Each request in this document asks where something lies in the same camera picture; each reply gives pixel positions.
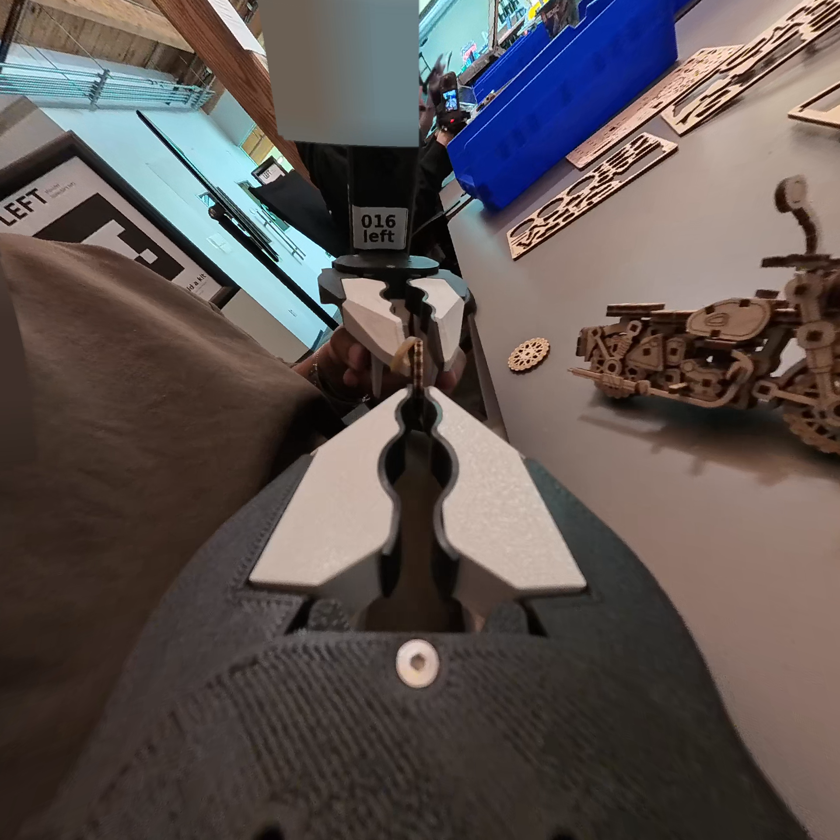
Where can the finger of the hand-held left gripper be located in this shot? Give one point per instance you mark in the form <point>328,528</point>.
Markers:
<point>371,315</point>
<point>445,321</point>

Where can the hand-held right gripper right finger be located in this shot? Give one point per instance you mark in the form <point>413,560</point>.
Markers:
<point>512,525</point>

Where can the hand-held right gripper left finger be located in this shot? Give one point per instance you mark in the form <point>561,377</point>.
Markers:
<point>315,525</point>

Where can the person's left forearm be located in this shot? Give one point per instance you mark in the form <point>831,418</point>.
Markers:
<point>262,367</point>

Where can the grey desk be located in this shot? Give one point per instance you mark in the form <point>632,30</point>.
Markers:
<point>656,525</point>

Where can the person's left hand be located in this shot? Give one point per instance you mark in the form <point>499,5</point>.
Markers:
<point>348,367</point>

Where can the black board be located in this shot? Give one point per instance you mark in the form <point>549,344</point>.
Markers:
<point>295,210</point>

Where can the black phone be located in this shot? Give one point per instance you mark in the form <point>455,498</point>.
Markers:
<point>450,95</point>

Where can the blue plastic bin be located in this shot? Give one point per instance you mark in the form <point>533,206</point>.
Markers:
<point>558,131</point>

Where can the wooden ceiling beam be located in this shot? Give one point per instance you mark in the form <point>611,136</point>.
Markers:
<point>223,72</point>

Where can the pale wooden parts sheet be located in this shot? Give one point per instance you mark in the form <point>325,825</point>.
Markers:
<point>610,141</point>

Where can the wooden motorcycle model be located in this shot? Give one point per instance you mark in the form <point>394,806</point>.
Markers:
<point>709,354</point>

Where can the wooden sheet with small cutouts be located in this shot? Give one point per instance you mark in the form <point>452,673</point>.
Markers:
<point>656,148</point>

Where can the black framed marker sign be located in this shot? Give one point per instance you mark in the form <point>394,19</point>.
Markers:
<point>79,197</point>

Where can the wooden sheet with large cutouts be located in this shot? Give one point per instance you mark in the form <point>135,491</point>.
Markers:
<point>676,121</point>

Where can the wooden sheet with frame cutout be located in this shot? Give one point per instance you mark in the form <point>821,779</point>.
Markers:
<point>804,115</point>

